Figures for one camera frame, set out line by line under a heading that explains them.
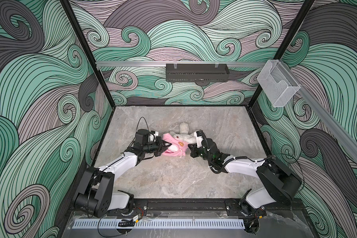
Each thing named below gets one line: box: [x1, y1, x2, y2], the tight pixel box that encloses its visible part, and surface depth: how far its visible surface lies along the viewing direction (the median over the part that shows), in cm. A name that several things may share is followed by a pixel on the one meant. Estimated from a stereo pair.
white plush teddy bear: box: [167, 122, 197, 153], surface depth 87 cm
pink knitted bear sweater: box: [162, 132, 190, 157], surface depth 83 cm
